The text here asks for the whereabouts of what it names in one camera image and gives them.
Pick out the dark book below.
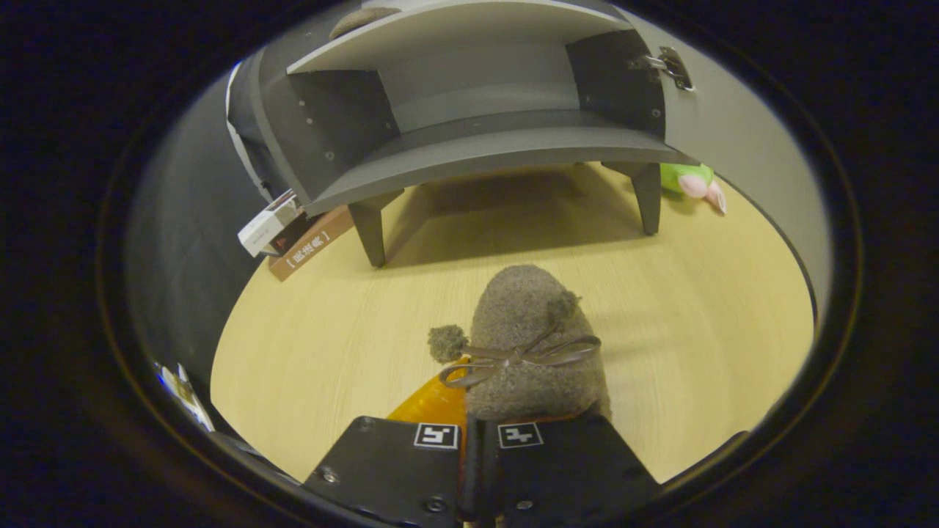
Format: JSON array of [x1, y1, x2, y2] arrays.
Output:
[[268, 211, 325, 256]]

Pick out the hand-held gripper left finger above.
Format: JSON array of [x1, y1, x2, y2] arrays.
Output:
[[301, 357, 470, 527]]

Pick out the metal door hinge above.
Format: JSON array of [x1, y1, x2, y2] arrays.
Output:
[[627, 46, 694, 92]]

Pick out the brown book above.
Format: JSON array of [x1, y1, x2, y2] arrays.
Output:
[[268, 205, 355, 282]]

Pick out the brown fuzzy shoe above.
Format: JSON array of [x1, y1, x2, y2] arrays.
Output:
[[428, 264, 613, 422], [328, 7, 402, 40]]

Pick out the white side table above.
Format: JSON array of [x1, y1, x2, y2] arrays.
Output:
[[154, 362, 216, 433]]

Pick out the pink and green plush toy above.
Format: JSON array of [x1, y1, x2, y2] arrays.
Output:
[[659, 163, 728, 215]]

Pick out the grey shoe cabinet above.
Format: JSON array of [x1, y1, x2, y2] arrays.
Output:
[[226, 0, 694, 268]]

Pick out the black backdrop cloth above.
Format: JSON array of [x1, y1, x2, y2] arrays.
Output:
[[125, 73, 272, 411]]

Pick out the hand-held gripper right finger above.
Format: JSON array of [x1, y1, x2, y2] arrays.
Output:
[[469, 414, 661, 527]]

